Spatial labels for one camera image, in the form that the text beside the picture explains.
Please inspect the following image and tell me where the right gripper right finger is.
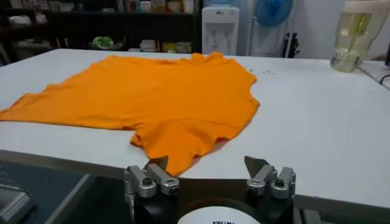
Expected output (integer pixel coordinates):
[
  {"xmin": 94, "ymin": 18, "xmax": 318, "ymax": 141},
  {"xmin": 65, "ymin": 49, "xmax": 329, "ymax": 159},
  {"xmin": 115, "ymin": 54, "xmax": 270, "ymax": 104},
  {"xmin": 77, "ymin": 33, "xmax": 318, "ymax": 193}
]
[{"xmin": 243, "ymin": 155, "xmax": 297, "ymax": 200}]

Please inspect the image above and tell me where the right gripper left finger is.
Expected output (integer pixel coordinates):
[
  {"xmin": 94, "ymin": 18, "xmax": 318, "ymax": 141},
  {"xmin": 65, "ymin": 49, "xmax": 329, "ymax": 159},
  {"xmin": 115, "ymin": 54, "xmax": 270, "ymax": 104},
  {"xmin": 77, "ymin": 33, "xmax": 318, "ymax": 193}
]
[{"xmin": 123, "ymin": 156, "xmax": 180, "ymax": 199}]

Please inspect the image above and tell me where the orange t-shirt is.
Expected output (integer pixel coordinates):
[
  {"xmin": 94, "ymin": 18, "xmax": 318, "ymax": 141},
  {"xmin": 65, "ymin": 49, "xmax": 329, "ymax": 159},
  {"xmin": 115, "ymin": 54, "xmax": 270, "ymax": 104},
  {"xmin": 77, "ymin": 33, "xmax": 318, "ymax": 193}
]
[{"xmin": 0, "ymin": 51, "xmax": 261, "ymax": 178}]

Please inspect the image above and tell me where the bowl with green fruit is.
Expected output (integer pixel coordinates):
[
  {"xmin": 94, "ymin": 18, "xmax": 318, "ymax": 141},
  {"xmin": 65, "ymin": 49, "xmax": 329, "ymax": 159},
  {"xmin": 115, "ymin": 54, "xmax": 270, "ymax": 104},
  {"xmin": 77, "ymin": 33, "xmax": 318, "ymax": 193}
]
[{"xmin": 90, "ymin": 35, "xmax": 116, "ymax": 51}]

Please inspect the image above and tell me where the white water dispenser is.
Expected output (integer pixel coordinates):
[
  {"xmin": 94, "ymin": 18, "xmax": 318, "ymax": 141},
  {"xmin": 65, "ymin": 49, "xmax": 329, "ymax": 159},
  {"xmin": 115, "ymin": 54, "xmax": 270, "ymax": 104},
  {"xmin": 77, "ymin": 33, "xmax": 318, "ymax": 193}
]
[{"xmin": 201, "ymin": 6, "xmax": 240, "ymax": 57}]

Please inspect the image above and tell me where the black shelf unit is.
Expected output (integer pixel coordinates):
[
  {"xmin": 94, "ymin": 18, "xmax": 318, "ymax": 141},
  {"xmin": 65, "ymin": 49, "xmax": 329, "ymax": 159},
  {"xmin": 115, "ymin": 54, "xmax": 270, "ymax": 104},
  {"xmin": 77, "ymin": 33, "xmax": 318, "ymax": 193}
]
[{"xmin": 0, "ymin": 0, "xmax": 204, "ymax": 63}]

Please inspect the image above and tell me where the blue water jug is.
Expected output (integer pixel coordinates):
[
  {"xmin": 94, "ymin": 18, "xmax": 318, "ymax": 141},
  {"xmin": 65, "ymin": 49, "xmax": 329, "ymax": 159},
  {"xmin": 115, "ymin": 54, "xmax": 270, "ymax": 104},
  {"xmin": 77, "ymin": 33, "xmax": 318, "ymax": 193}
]
[{"xmin": 255, "ymin": 0, "xmax": 295, "ymax": 29}]

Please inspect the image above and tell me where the green lidded water bottle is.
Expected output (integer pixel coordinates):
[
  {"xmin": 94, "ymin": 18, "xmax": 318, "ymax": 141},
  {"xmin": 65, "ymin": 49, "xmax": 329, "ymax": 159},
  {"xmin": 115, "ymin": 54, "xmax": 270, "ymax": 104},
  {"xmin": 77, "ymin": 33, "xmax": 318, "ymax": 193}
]
[{"xmin": 330, "ymin": 0, "xmax": 390, "ymax": 74}]

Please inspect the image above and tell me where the white wire jug rack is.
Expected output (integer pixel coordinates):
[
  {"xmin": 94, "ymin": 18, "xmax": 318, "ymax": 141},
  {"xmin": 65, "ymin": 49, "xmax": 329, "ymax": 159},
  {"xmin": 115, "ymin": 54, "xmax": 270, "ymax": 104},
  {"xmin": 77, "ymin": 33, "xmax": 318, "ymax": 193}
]
[{"xmin": 240, "ymin": 0, "xmax": 295, "ymax": 58}]

